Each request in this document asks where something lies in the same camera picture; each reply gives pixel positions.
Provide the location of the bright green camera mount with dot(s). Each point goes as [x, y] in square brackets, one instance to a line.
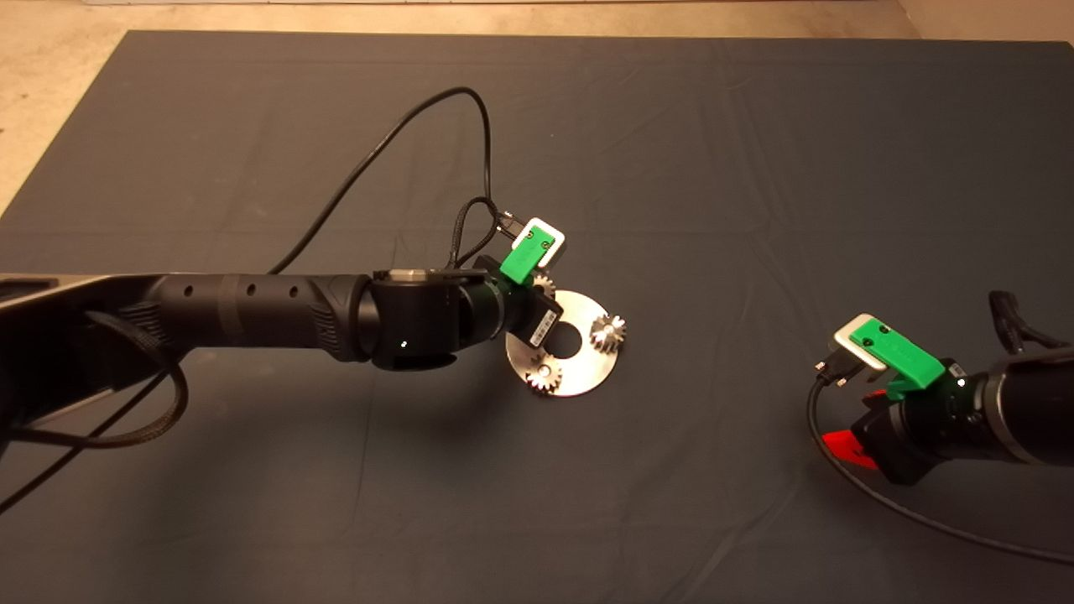
[898, 354]
[524, 252]

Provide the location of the small steel planetary gear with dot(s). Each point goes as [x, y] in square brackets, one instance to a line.
[607, 334]
[545, 281]
[544, 377]

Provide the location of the round metal carrier plate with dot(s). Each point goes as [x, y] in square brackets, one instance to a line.
[587, 373]

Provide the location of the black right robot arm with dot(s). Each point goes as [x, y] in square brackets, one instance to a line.
[1028, 411]

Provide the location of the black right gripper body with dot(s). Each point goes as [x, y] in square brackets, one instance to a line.
[910, 438]

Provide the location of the small silver camera box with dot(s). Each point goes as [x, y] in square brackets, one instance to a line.
[849, 352]
[555, 239]

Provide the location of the dark grey table cloth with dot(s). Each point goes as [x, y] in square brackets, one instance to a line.
[755, 126]

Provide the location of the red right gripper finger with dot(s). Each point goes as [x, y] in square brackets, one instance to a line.
[877, 396]
[847, 449]

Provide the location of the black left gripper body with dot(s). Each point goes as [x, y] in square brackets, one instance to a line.
[533, 315]

